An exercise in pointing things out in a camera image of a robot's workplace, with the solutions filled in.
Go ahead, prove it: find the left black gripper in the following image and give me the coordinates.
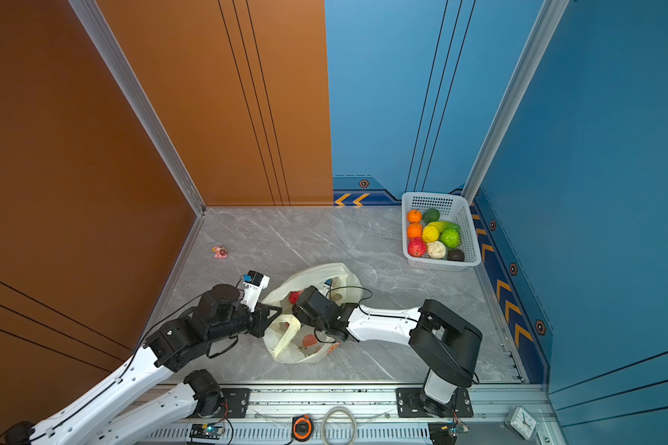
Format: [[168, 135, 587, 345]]
[[209, 300, 285, 346]]

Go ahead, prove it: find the printed translucent plastic bag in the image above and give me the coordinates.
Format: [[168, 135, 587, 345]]
[[261, 263, 363, 365]]

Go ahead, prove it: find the red peach fruit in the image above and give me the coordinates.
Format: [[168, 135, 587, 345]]
[[288, 291, 302, 305]]

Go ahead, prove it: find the red apple fruit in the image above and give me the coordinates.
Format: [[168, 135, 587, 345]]
[[407, 237, 428, 258]]

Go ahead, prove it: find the orange tangerine fruit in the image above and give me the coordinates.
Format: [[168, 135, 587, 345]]
[[406, 222, 423, 239]]

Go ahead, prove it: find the cream white fruit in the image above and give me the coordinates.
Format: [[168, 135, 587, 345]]
[[427, 241, 447, 260]]

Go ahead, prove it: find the yellow lemon fruit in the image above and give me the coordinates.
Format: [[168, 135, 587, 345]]
[[421, 224, 440, 244]]

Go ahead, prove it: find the yellow green mango fruit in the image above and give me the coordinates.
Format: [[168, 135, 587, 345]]
[[428, 221, 460, 234]]

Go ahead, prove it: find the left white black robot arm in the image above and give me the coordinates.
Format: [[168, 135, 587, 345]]
[[0, 301, 282, 444]]

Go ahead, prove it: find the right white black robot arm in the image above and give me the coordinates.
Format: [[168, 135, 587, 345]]
[[293, 294, 482, 418]]

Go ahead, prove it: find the orange fruit in basket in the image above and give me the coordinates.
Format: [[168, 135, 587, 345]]
[[406, 210, 422, 224]]

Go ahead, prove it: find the dark brown fruit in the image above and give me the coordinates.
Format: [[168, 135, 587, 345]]
[[446, 248, 466, 263]]

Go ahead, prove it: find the green fruit in basket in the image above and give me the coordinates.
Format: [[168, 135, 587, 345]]
[[422, 208, 440, 224]]

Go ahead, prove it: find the small pink toy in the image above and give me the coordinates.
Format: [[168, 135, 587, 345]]
[[212, 246, 229, 260]]

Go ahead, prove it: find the orange black tape measure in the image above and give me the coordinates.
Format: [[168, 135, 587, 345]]
[[291, 415, 315, 442]]

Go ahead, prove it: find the left green circuit board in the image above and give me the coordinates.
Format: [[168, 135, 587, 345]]
[[189, 423, 226, 443]]

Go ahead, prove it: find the white plastic basket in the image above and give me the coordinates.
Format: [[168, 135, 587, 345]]
[[402, 192, 482, 272]]

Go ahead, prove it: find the right circuit board module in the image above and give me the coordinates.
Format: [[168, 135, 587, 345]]
[[428, 422, 469, 445]]

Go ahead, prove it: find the white desk clock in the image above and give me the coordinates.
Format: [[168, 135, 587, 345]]
[[505, 406, 538, 441]]

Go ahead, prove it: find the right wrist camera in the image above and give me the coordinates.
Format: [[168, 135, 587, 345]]
[[292, 287, 340, 324]]

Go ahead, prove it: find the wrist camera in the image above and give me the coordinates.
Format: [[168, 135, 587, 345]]
[[237, 271, 270, 313], [292, 287, 340, 324]]

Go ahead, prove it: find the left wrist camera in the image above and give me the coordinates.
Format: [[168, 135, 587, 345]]
[[237, 271, 270, 313]]

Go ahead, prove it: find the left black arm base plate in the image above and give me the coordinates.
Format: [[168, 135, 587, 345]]
[[194, 388, 252, 420]]

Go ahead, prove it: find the white coiled cable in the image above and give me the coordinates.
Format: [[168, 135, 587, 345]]
[[321, 407, 358, 445]]

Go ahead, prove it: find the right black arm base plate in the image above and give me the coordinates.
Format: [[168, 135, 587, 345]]
[[395, 387, 474, 418]]

